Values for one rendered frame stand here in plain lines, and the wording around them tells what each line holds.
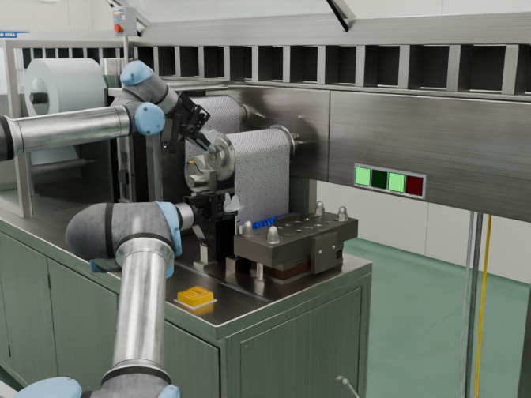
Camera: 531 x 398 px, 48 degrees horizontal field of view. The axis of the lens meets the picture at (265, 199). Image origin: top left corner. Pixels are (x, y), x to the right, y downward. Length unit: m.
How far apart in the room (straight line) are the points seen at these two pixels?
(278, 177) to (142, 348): 0.99
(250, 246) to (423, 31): 0.77
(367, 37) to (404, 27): 0.13
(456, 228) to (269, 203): 2.69
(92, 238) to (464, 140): 0.99
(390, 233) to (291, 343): 3.08
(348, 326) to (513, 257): 2.50
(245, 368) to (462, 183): 0.77
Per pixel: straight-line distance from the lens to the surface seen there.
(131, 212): 1.23
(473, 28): 1.65
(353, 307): 1.93
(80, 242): 1.25
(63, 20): 7.67
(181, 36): 2.46
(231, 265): 1.83
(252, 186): 1.83
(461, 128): 1.67
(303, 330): 1.76
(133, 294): 1.11
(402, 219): 4.64
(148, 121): 1.42
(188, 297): 1.61
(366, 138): 1.83
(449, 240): 4.48
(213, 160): 1.79
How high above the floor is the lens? 1.57
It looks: 14 degrees down
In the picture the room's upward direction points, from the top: straight up
